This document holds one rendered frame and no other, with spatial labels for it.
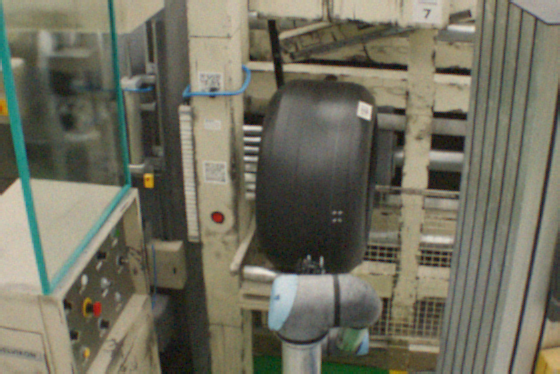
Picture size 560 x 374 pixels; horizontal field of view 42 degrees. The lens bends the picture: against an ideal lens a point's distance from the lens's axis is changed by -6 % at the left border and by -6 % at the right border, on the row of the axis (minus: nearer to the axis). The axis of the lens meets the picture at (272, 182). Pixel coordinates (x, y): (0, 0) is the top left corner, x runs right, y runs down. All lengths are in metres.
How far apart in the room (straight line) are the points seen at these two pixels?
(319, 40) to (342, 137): 0.54
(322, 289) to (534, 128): 0.69
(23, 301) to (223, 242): 0.87
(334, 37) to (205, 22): 0.53
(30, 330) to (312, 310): 0.71
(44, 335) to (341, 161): 0.91
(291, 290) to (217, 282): 1.01
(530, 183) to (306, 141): 1.10
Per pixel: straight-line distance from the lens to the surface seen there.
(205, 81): 2.27
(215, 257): 2.55
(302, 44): 2.59
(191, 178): 2.43
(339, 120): 2.16
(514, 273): 1.22
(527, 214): 1.16
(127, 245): 2.32
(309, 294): 1.60
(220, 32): 2.21
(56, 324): 1.86
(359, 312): 1.63
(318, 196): 2.11
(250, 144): 2.77
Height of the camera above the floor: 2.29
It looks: 28 degrees down
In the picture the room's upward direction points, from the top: 1 degrees counter-clockwise
